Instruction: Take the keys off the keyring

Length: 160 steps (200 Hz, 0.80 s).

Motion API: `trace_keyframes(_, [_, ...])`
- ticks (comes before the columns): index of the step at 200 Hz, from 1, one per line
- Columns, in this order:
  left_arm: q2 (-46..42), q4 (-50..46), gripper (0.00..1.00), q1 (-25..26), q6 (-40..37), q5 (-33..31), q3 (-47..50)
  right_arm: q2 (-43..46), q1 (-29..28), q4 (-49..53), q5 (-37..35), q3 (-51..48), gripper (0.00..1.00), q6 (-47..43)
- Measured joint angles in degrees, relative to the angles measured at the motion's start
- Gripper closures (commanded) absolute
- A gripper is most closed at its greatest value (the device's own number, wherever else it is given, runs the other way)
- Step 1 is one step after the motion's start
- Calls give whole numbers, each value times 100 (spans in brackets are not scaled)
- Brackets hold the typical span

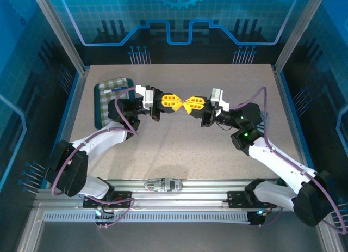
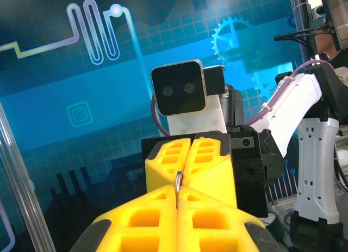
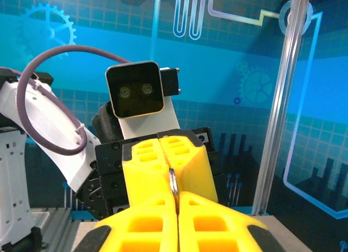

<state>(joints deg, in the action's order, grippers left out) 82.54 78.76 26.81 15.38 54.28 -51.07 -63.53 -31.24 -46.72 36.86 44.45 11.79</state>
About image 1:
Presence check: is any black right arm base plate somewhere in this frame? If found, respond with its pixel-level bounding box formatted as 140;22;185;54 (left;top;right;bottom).
227;190;277;208

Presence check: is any teal tray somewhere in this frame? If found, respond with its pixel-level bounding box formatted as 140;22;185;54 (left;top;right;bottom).
94;77;135;130

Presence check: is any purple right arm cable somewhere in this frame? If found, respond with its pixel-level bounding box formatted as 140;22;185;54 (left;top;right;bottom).
229;85;348;235

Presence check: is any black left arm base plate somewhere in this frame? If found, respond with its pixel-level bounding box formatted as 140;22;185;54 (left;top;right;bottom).
83;190;133;208

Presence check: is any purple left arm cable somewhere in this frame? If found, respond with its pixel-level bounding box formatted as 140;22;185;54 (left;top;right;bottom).
51;85;140;230

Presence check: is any slotted grey cable duct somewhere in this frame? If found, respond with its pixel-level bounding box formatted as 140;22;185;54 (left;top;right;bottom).
42;212;251;223

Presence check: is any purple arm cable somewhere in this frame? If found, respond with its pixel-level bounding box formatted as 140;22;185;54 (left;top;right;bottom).
229;85;348;235
51;85;140;230

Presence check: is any aluminium frame post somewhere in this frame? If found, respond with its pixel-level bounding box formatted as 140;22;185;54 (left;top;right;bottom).
29;0;88;73
273;0;327;73

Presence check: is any small blue white object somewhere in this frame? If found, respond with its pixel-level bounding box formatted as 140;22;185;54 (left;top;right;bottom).
103;86;127;94

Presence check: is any aluminium mounting rail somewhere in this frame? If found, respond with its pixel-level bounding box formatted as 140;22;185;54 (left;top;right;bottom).
34;177;285;209

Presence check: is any tape-wrapped device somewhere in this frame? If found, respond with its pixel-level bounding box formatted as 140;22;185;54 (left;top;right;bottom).
144;177;183;193

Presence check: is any small lit circuit board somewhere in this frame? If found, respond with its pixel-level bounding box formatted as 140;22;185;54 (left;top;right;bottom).
248;208;269;227
94;207;115;218

